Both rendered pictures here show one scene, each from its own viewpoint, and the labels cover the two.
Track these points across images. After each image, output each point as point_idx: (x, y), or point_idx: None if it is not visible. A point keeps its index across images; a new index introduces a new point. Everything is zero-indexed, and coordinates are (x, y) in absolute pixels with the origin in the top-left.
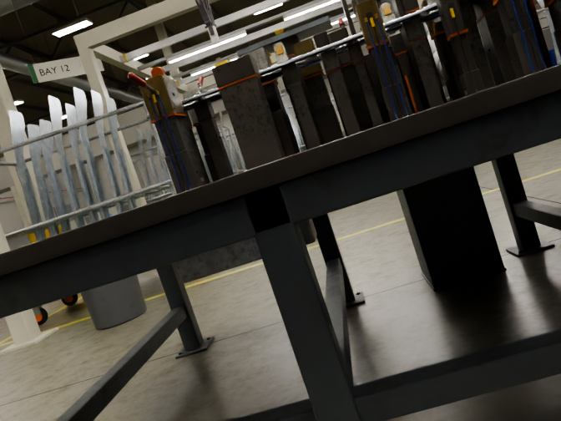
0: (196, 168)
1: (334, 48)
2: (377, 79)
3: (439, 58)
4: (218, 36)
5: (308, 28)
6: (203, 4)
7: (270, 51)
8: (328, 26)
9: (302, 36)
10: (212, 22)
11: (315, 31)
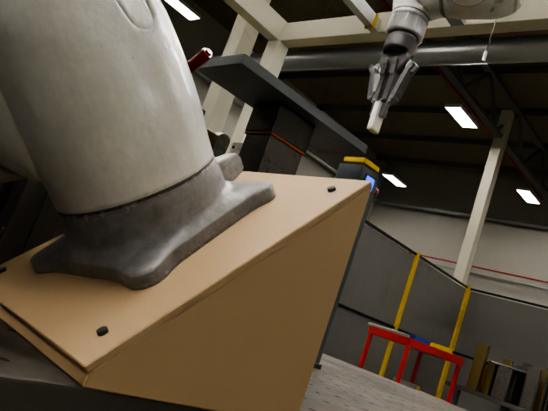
0: None
1: None
2: None
3: None
4: (373, 117)
5: (229, 90)
6: (370, 74)
7: (329, 131)
8: (227, 68)
9: (267, 97)
10: (383, 96)
11: (249, 83)
